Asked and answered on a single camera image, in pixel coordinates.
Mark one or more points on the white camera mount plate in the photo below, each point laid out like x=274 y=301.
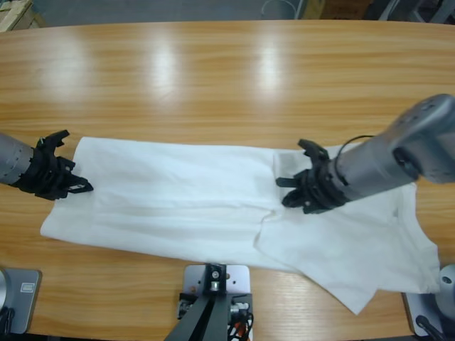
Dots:
x=238 y=280

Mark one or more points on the grey metal post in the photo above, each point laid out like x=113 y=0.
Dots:
x=302 y=9

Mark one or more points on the wooden pallet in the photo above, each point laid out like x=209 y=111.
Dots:
x=14 y=17

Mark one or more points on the brown cardboard box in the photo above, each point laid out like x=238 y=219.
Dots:
x=337 y=7

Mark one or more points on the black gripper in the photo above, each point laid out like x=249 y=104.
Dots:
x=320 y=188
x=46 y=177

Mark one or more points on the silver black clamp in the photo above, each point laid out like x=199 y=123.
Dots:
x=240 y=305
x=185 y=305

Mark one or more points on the dark camera post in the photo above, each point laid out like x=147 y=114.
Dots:
x=209 y=319

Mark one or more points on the grey metal frame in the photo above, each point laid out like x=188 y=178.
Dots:
x=409 y=10

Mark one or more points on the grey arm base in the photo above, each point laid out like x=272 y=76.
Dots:
x=448 y=284
x=25 y=309

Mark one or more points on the white polo shirt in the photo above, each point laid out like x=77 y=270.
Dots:
x=177 y=177

